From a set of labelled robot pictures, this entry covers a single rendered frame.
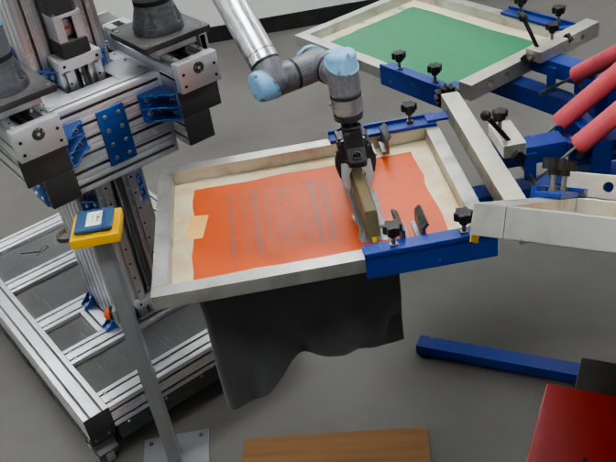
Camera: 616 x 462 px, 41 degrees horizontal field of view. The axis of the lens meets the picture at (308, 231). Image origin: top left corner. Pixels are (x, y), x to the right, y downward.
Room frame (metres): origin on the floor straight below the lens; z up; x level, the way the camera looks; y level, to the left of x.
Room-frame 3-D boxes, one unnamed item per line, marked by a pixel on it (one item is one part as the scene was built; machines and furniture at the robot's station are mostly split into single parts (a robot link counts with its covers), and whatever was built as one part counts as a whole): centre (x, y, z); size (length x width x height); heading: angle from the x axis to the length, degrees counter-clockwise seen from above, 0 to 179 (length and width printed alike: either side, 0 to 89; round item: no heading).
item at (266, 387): (1.56, 0.03, 0.74); 0.46 x 0.04 x 0.42; 91
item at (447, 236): (1.50, -0.26, 0.97); 0.30 x 0.05 x 0.07; 91
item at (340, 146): (1.79, -0.14, 1.14); 0.09 x 0.08 x 0.12; 2
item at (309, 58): (1.87, -0.08, 1.29); 0.11 x 0.11 x 0.08; 28
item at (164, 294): (1.77, -0.02, 0.97); 0.79 x 0.58 x 0.04; 91
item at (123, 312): (1.87, 0.55, 0.48); 0.22 x 0.22 x 0.96; 1
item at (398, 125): (2.05, -0.25, 0.97); 0.30 x 0.05 x 0.07; 91
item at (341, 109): (1.79, -0.14, 1.22); 0.08 x 0.08 x 0.05
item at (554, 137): (1.78, -0.58, 1.02); 0.17 x 0.06 x 0.05; 91
